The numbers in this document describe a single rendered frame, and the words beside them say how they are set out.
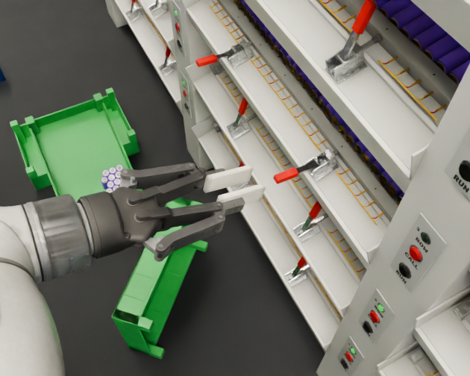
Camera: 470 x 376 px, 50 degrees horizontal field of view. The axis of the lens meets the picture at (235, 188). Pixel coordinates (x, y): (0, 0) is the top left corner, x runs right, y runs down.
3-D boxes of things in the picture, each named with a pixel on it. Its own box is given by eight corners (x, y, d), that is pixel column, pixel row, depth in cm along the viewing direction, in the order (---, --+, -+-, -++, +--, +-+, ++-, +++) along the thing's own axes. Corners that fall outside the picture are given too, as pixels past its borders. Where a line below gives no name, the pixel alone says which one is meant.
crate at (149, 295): (129, 348, 115) (161, 359, 113) (110, 316, 98) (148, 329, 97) (179, 237, 131) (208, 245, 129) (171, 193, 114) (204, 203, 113)
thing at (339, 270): (345, 322, 87) (339, 303, 75) (198, 94, 118) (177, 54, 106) (446, 260, 87) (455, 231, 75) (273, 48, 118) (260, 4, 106)
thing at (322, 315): (327, 355, 103) (320, 343, 91) (203, 146, 134) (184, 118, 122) (413, 303, 103) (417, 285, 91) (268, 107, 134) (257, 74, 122)
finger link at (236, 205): (207, 206, 64) (217, 224, 63) (242, 196, 66) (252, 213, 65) (205, 212, 65) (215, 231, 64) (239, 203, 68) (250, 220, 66)
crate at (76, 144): (145, 201, 137) (145, 194, 129) (71, 230, 132) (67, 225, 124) (102, 104, 141) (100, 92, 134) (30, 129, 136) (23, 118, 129)
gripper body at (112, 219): (74, 220, 64) (143, 201, 68) (95, 275, 60) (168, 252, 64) (71, 182, 59) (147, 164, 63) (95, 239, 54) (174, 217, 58)
